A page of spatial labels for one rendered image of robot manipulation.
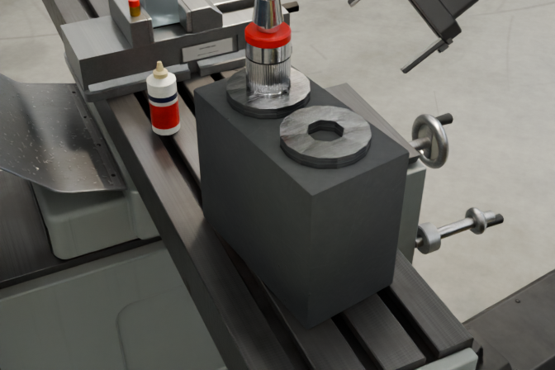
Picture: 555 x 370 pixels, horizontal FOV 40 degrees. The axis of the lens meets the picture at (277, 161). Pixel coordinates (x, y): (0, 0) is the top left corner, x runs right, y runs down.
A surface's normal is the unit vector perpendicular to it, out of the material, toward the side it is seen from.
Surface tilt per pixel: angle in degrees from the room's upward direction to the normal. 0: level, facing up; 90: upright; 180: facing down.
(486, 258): 0
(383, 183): 90
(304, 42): 0
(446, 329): 0
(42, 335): 90
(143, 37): 90
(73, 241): 90
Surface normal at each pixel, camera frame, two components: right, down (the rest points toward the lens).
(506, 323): 0.00, -0.79
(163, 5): 0.43, 0.55
